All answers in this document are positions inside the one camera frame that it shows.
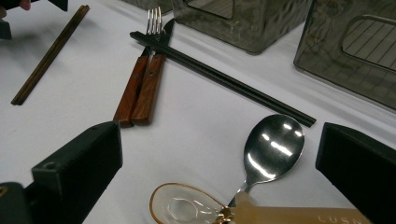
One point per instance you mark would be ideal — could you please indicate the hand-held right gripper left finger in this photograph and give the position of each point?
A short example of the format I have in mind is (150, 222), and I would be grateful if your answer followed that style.
(77, 168)

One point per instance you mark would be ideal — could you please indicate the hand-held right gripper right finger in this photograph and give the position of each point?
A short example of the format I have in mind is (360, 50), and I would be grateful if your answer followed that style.
(361, 161)

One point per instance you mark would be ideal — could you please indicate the metal spoon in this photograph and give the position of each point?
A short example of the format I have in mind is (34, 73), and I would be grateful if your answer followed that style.
(274, 146)

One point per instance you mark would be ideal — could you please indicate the smoky transparent plastic bin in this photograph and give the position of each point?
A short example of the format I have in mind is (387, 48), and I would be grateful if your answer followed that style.
(149, 4)
(327, 62)
(249, 28)

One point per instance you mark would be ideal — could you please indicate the white table cover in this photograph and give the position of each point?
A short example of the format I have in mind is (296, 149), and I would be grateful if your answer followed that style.
(199, 130)

